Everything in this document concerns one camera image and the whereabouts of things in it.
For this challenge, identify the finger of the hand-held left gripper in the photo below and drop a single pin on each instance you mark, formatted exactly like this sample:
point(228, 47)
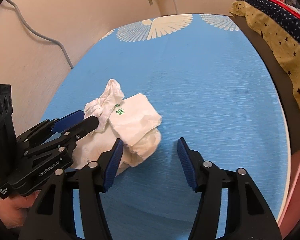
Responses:
point(67, 121)
point(87, 126)

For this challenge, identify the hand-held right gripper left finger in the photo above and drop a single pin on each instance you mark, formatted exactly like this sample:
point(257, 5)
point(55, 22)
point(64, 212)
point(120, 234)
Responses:
point(115, 162)

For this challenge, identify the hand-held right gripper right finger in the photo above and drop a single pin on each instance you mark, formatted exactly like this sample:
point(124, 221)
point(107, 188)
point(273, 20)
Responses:
point(186, 165)

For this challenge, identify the white plastic bag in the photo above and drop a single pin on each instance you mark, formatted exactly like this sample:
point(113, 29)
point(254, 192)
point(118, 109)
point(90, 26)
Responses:
point(135, 120)

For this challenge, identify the person's left hand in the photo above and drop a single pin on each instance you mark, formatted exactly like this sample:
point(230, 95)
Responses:
point(15, 210)

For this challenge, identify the table with blue cloth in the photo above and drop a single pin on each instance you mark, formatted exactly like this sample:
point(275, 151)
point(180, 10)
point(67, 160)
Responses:
point(202, 80)

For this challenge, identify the white fan plug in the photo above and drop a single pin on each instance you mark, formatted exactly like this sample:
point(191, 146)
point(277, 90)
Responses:
point(151, 0)

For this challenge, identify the yellow star bed skirt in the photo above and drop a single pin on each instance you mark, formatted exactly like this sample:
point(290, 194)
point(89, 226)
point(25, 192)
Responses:
point(277, 37)

